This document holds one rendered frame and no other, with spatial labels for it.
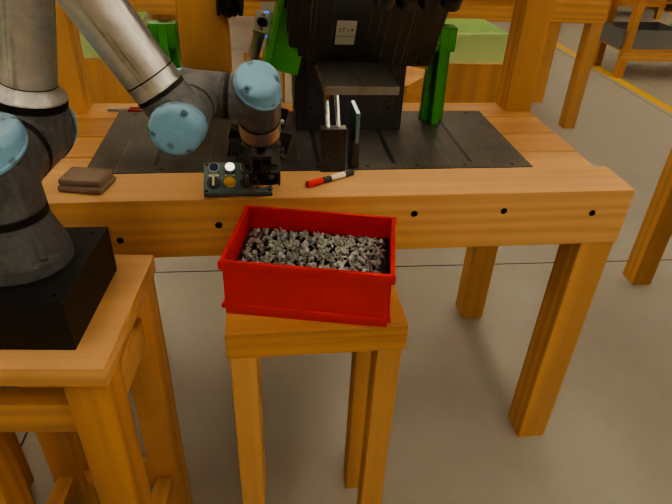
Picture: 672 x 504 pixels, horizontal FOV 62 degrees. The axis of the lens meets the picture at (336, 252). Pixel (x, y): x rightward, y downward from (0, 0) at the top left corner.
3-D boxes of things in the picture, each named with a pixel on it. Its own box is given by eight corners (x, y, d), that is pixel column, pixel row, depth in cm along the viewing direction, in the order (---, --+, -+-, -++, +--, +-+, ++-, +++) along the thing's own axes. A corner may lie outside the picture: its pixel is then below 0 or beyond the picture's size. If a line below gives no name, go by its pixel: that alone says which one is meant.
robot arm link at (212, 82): (150, 79, 84) (224, 85, 85) (166, 59, 94) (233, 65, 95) (154, 129, 89) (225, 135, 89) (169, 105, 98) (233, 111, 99)
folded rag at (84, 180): (117, 180, 129) (115, 168, 127) (101, 196, 122) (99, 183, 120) (75, 176, 129) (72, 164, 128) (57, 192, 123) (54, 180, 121)
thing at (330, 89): (398, 100, 121) (400, 86, 120) (324, 100, 120) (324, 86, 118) (368, 54, 154) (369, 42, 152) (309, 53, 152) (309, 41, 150)
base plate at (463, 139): (531, 173, 145) (533, 166, 144) (84, 181, 132) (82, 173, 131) (478, 116, 180) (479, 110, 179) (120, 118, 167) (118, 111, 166)
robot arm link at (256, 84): (230, 53, 90) (284, 58, 90) (235, 96, 100) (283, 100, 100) (225, 94, 87) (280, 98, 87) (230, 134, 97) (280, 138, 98)
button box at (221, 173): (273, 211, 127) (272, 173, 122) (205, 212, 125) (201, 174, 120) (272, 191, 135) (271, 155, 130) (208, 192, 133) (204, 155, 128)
